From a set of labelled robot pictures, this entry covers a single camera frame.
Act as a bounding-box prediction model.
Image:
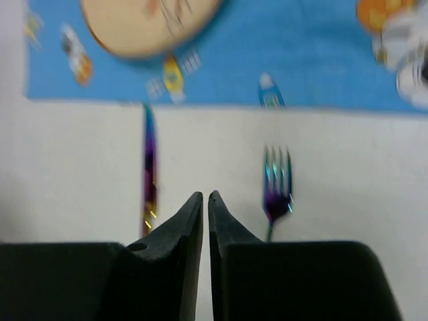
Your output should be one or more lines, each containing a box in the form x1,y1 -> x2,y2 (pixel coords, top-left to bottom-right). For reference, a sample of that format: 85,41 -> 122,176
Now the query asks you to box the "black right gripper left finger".
1,192 -> 203,320

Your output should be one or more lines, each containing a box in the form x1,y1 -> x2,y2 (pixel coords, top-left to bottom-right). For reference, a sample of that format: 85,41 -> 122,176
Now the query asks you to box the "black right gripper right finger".
208,191 -> 402,320

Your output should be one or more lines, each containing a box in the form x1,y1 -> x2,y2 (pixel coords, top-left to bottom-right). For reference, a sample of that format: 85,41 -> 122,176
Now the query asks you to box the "iridescent fork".
262,146 -> 294,241

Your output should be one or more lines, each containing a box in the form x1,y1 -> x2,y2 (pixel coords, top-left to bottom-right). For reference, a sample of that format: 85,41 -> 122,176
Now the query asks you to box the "blue space-print cloth placemat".
25,1 -> 427,114

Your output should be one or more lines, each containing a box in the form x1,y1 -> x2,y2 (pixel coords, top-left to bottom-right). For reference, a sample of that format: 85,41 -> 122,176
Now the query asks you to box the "round bird-painted plate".
80,0 -> 223,59

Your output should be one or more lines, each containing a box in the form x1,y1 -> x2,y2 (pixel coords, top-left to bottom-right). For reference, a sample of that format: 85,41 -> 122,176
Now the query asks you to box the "iridescent table knife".
141,104 -> 158,236

